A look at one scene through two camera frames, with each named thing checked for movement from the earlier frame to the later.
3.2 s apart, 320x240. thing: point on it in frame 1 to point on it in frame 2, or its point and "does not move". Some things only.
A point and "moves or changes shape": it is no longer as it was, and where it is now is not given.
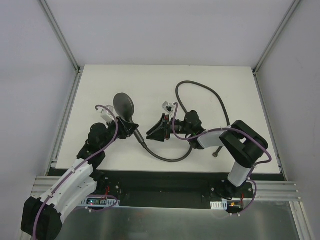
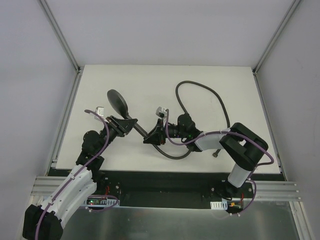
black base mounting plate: (170, 189) does not move
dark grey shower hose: (190, 152) moves or changes shape
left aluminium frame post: (60, 37) does not move
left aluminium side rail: (63, 124) does not move
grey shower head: (124, 105) moves or changes shape
